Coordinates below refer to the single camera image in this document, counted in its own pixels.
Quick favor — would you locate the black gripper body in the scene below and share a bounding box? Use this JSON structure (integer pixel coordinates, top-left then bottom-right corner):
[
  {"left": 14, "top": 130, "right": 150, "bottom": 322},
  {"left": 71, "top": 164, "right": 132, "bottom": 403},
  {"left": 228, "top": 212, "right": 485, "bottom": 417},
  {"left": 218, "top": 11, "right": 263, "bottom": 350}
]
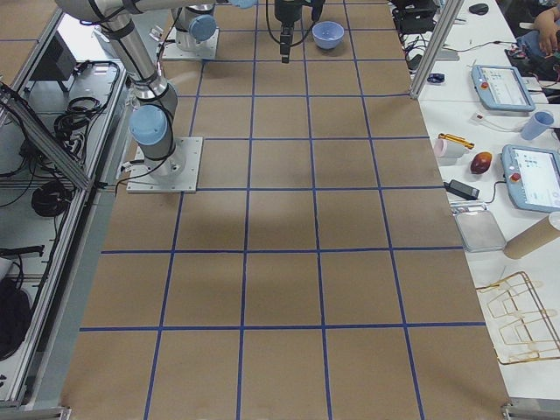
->
[{"left": 274, "top": 0, "right": 325, "bottom": 25}]

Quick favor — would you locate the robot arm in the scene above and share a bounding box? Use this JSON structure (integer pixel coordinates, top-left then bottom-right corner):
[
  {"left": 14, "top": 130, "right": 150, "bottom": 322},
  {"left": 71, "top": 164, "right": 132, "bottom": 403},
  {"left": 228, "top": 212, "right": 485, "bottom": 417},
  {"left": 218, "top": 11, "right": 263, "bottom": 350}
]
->
[
  {"left": 171, "top": 1, "right": 325, "bottom": 55},
  {"left": 57, "top": 1, "right": 217, "bottom": 177}
]

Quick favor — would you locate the blue bowl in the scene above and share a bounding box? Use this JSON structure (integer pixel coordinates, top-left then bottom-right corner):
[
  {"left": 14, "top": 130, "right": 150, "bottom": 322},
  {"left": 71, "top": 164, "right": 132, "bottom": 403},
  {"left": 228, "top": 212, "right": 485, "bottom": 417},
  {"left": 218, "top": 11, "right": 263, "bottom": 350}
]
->
[{"left": 311, "top": 21, "right": 345, "bottom": 50}]

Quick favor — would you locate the far teach pendant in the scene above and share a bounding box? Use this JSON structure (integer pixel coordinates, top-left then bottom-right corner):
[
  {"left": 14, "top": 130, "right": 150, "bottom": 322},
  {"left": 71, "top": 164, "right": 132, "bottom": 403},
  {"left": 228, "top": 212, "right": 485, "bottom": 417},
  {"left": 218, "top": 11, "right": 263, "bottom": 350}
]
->
[{"left": 471, "top": 65, "right": 536, "bottom": 112}]

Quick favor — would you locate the teach pendant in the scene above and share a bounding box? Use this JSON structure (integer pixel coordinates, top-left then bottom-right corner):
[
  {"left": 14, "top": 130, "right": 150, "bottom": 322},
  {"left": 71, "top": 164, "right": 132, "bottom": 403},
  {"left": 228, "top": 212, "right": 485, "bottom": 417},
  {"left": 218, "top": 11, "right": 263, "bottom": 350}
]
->
[
  {"left": 471, "top": 65, "right": 536, "bottom": 112},
  {"left": 500, "top": 144, "right": 559, "bottom": 213}
]

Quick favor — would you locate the black power adapter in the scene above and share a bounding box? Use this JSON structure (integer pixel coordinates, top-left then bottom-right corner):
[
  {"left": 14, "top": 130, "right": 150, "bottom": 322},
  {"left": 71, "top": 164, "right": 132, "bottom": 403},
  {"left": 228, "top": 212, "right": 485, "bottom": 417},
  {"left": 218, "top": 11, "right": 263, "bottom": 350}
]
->
[{"left": 444, "top": 179, "right": 480, "bottom": 200}]

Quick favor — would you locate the blue plastic cup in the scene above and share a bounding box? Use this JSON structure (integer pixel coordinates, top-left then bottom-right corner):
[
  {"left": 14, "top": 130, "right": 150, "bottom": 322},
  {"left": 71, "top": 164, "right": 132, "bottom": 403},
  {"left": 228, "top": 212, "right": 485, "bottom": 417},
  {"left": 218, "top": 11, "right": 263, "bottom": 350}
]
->
[{"left": 521, "top": 110, "right": 555, "bottom": 141}]

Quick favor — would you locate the silver metal tray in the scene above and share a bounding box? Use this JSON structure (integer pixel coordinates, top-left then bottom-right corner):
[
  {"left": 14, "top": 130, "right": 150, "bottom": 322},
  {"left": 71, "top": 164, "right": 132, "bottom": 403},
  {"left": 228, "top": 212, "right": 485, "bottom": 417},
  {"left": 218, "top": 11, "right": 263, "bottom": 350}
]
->
[{"left": 450, "top": 200, "right": 506, "bottom": 253}]

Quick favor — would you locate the near teach pendant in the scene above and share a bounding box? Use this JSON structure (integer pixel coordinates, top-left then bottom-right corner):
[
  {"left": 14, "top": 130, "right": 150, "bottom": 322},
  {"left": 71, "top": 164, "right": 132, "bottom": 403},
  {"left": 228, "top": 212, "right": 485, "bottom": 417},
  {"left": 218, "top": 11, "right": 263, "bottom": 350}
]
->
[{"left": 500, "top": 144, "right": 559, "bottom": 213}]

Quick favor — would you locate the cardboard tube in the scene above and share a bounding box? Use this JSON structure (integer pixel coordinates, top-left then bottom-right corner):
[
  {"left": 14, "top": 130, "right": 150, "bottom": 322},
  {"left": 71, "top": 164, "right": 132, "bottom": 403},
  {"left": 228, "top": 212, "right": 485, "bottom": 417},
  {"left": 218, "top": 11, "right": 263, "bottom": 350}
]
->
[{"left": 503, "top": 212, "right": 559, "bottom": 259}]

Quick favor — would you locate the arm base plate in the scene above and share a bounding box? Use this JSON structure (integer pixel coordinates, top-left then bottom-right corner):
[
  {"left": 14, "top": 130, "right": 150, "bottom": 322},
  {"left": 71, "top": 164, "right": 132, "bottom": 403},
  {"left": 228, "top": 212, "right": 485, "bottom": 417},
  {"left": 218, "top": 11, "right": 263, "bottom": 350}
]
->
[
  {"left": 161, "top": 29, "right": 220, "bottom": 61},
  {"left": 126, "top": 136, "right": 203, "bottom": 193}
]

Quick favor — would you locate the wire rack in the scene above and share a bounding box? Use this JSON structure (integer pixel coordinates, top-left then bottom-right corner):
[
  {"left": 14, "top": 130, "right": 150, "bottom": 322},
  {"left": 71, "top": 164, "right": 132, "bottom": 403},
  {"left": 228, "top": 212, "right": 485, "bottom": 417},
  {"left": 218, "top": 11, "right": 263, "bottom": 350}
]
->
[{"left": 476, "top": 271, "right": 559, "bottom": 366}]

